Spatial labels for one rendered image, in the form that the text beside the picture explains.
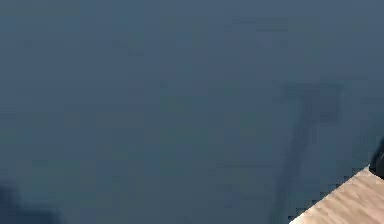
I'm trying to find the black rounded object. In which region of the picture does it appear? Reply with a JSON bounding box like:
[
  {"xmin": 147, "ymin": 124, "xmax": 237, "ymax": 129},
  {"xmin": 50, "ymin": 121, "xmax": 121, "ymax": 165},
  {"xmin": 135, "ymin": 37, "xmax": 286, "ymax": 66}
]
[{"xmin": 368, "ymin": 135, "xmax": 384, "ymax": 182}]

